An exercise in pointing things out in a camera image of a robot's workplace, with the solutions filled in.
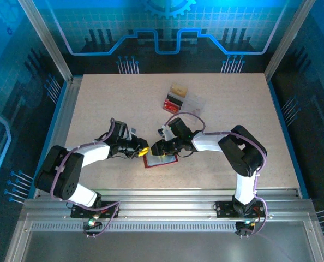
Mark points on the red leather card holder wallet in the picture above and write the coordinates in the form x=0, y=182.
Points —
x=162, y=163

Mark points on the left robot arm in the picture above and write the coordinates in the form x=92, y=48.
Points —
x=96, y=152

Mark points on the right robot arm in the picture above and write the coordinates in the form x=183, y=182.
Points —
x=208, y=142

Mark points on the red VIP card stack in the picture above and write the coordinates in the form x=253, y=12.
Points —
x=173, y=107

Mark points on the black card stack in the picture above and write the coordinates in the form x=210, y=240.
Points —
x=176, y=97

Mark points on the gold VIP card stack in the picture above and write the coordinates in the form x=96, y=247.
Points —
x=179, y=90

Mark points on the small control board with lights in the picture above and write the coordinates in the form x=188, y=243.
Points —
x=245, y=225
x=91, y=223

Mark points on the grey metal panel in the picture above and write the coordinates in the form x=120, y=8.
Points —
x=164, y=248

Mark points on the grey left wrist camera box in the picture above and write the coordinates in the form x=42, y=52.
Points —
x=133, y=133

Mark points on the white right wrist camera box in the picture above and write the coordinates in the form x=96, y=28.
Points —
x=162, y=132

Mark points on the aluminium frame rail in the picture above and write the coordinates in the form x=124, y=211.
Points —
x=164, y=202

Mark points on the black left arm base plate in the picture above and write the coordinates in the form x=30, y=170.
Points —
x=110, y=211

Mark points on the aluminium side rail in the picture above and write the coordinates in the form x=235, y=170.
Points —
x=65, y=109

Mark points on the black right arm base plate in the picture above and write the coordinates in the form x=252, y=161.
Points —
x=224, y=208

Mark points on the aluminium frame post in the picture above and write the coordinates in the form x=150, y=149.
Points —
x=47, y=41
x=288, y=41

